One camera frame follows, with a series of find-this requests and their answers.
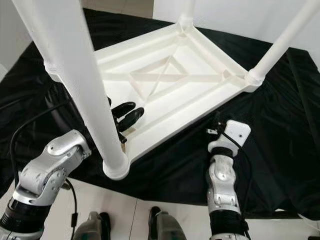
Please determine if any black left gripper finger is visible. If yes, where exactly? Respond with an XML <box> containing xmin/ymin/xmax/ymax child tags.
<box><xmin>117</xmin><ymin>107</ymin><xmax>145</xmax><ymax>133</ymax></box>
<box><xmin>111</xmin><ymin>101</ymin><xmax>137</xmax><ymax>118</ymax></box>

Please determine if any white plastic children table top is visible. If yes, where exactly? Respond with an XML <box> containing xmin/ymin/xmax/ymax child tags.
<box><xmin>45</xmin><ymin>22</ymin><xmax>263</xmax><ymax>181</ymax></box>

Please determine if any grey right robot foot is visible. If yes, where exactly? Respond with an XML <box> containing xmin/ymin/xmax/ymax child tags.
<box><xmin>147</xmin><ymin>206</ymin><xmax>188</xmax><ymax>240</ymax></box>

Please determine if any grey robot foot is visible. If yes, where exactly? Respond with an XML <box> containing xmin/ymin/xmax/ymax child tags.
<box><xmin>147</xmin><ymin>206</ymin><xmax>188</xmax><ymax>240</ymax></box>
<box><xmin>75</xmin><ymin>211</ymin><xmax>111</xmax><ymax>240</ymax></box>

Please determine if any grey left robot foot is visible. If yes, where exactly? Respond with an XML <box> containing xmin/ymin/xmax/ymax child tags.
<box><xmin>75</xmin><ymin>211</ymin><xmax>111</xmax><ymax>240</ymax></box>

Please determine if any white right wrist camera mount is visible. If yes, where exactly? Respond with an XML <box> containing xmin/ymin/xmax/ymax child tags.
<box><xmin>211</xmin><ymin>119</ymin><xmax>252</xmax><ymax>156</ymax></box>

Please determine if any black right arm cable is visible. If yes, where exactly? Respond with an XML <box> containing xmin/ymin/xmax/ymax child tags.
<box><xmin>227</xmin><ymin>131</ymin><xmax>255</xmax><ymax>206</ymax></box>

